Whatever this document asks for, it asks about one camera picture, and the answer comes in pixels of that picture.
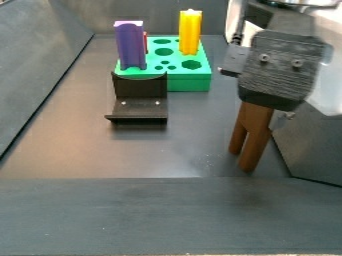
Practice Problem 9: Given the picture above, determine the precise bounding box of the yellow star peg block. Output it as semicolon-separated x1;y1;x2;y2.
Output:
179;9;201;55

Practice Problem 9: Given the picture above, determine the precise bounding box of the red peg block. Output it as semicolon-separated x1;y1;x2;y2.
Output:
143;31;148;54

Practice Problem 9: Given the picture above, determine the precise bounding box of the brown square-circle peg block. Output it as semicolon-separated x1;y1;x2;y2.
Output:
228;102;274;172

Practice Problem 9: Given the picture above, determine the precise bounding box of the purple peg block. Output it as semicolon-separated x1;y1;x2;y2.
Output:
113;20;147;70

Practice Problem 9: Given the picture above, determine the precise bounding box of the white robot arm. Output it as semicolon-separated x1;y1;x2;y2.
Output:
219;0;342;116

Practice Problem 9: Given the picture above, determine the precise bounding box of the black plastic holder stand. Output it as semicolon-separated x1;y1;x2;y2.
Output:
104;73;168;123

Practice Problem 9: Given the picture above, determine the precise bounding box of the black ribbed gripper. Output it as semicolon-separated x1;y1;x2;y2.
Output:
217;30;332;111

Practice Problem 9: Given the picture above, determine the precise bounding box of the green shape sorter board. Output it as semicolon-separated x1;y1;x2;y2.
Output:
113;36;212;92

